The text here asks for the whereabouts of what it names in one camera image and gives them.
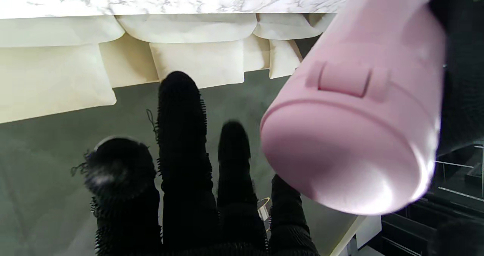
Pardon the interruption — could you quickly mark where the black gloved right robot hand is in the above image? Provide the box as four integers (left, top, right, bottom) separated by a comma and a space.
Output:
72, 71, 484, 256

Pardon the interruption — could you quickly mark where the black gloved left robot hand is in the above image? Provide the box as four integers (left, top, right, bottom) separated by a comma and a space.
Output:
429, 0, 484, 156

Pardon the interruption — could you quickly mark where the pink thermos lid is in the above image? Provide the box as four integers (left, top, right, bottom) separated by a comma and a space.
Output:
260, 61, 442, 216

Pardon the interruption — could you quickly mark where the cream sofa cushion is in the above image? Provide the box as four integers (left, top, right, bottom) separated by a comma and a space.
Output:
0, 43, 118, 125
268, 39, 303, 80
149, 40, 246, 89

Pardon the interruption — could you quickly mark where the cream fabric sofa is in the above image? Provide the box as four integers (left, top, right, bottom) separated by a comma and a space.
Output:
0, 12, 337, 125

